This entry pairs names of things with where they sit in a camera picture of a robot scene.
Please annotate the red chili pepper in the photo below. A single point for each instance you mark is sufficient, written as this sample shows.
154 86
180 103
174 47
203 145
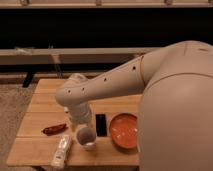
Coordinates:
54 129

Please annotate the wooden table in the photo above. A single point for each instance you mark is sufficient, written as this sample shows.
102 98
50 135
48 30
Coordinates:
32 148

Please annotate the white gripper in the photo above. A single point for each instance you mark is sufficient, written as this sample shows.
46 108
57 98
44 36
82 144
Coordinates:
80 114

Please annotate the black rectangular block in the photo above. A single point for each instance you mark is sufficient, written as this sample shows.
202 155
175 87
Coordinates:
101 126

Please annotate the orange bowl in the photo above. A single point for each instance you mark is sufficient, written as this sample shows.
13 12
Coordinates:
123 130

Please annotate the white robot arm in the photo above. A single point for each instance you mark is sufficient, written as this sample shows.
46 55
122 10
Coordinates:
175 118

